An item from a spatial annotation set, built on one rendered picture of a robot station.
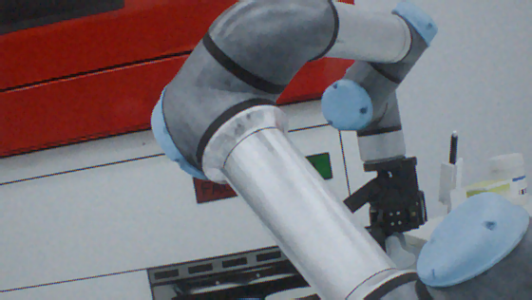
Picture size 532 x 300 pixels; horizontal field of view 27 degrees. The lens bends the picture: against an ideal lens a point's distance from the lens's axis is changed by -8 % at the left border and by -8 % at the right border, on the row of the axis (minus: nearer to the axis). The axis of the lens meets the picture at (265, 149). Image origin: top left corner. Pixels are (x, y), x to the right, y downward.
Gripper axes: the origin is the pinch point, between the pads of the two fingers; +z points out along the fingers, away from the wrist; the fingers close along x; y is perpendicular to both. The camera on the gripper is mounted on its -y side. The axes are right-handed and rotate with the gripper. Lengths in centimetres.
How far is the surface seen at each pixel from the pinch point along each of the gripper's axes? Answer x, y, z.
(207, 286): 8.3, -35.7, -1.4
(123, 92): 1, -41, -38
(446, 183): -0.8, 12.2, -14.8
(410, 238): 13.9, 1.2, -4.5
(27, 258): -7, -64, -12
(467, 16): 196, -10, -47
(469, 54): 194, -12, -34
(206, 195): 10.6, -33.5, -17.6
